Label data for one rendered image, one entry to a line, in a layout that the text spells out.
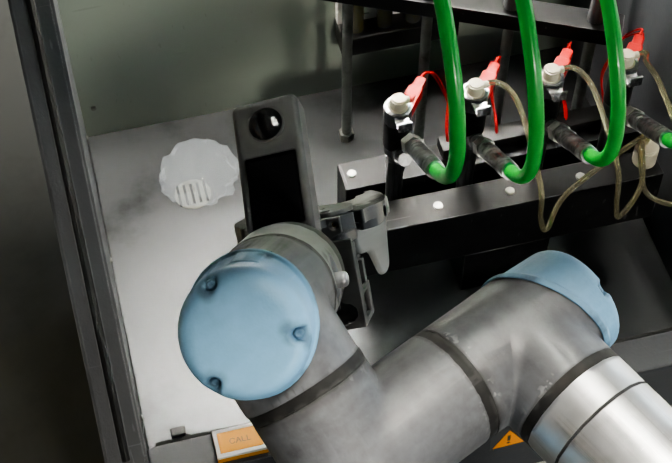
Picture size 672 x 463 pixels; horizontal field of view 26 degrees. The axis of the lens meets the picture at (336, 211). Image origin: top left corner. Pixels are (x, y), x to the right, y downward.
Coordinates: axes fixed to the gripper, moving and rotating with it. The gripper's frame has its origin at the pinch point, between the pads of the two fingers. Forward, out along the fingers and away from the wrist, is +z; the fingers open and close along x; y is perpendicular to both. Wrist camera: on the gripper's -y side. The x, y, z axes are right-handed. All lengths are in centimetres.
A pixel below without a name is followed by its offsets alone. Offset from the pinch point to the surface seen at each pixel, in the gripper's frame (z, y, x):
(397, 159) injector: 36.2, 1.0, 2.1
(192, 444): 24.2, 23.9, -21.2
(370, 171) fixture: 46.1, 2.7, -2.1
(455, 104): 10.3, -5.1, 10.5
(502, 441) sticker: 37.4, 31.9, 7.5
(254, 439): 24.1, 24.3, -15.0
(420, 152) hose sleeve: 25.7, -0.3, 5.5
